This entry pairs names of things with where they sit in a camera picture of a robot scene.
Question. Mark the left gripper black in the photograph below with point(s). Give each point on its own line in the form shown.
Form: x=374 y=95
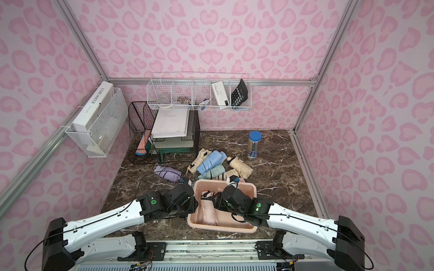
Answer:
x=189 y=202

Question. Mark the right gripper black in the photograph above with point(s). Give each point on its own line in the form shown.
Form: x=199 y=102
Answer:
x=221 y=199

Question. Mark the beige striped umbrella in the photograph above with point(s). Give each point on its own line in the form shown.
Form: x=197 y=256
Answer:
x=224 y=176

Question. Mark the purple umbrella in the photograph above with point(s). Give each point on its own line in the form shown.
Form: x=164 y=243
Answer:
x=168 y=173

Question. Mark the pink umbrella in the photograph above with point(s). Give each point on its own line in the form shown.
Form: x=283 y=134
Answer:
x=208 y=213

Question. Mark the cream umbrella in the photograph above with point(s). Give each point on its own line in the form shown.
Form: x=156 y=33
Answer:
x=202 y=155
x=240 y=166

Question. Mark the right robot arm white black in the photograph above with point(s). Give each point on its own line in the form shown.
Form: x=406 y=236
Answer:
x=337 y=240

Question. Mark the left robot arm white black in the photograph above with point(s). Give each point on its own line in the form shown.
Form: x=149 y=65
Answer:
x=63 y=241

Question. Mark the mint green folded umbrella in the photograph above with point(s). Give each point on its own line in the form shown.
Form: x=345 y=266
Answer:
x=212 y=173

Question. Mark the blue folded umbrella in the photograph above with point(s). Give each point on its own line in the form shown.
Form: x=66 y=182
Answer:
x=213 y=159

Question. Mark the small white box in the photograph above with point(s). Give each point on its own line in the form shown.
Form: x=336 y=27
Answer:
x=220 y=94

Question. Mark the long white box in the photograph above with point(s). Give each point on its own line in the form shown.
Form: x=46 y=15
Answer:
x=94 y=107

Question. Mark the green document tray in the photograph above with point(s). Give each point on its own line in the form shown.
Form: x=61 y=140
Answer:
x=173 y=145

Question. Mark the blue lid pencil jar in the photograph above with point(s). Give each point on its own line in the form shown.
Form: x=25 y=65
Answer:
x=254 y=139

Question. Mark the white paper stack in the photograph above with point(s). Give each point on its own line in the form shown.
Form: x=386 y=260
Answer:
x=170 y=123

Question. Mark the black calculator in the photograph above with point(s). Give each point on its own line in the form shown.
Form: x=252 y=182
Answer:
x=240 y=94

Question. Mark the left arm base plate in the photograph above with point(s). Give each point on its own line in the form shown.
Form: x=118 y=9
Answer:
x=153 y=251

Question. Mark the aluminium front rail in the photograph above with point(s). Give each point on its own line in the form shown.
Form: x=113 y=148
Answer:
x=193 y=255

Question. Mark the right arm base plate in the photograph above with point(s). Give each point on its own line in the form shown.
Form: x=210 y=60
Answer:
x=267 y=251

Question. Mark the black wire file rack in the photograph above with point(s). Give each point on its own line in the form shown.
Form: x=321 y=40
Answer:
x=141 y=120

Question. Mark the white wire side basket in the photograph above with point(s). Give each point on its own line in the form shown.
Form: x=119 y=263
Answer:
x=98 y=141

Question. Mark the white wire wall basket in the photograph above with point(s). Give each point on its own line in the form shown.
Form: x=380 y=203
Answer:
x=192 y=90

